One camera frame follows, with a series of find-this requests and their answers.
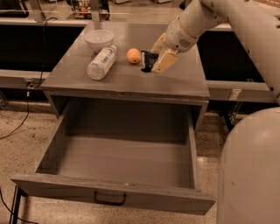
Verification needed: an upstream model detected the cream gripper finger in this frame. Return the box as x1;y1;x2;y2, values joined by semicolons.
151;48;178;74
150;33;165;54

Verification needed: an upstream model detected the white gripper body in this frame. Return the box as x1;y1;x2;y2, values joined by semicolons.
164;17;198;54

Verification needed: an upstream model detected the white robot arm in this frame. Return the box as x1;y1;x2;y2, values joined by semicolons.
151;0;280;224

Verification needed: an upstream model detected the grey cabinet with counter top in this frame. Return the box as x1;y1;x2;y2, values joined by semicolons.
41;22;210;126

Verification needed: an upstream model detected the grey open top drawer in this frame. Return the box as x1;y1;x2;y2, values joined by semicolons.
11;98;215;215

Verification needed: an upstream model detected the orange fruit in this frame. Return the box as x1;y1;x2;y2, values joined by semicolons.
126;48;141;64

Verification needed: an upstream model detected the clear plastic water bottle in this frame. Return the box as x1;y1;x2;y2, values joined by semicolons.
87;45;116;81

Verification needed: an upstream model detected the white ceramic bowl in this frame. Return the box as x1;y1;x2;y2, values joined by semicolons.
84;30;115;53

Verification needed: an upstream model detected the black stand leg with caster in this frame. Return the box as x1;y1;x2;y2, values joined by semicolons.
221;111;235;130

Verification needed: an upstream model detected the black metal leg bottom left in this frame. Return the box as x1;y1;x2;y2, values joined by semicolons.
9;185;22;224

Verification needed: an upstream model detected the black cable on left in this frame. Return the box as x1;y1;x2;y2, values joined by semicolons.
0;17;59;141

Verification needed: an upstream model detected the black drawer handle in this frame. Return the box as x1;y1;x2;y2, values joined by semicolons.
93;191;127;207

